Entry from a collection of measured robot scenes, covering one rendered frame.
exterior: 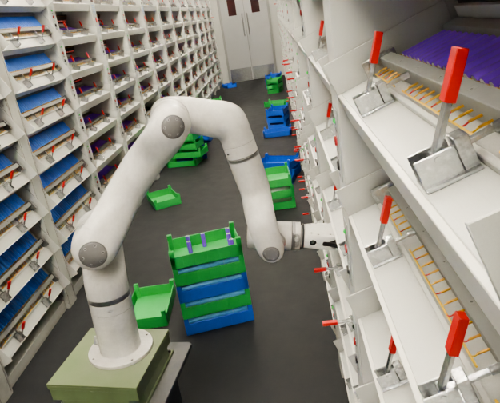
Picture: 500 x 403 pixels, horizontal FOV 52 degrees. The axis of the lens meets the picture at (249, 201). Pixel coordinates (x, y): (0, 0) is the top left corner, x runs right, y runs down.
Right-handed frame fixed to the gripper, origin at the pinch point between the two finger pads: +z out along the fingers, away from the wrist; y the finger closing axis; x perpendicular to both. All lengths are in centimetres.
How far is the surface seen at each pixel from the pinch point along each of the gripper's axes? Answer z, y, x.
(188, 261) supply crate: -58, 48, 34
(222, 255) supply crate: -44, 51, 33
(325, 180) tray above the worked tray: -8.5, 10.5, -14.2
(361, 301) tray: -9, -60, -14
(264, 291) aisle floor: -26, 77, 64
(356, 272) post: -10, -59, -20
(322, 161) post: -9.6, 10.7, -20.2
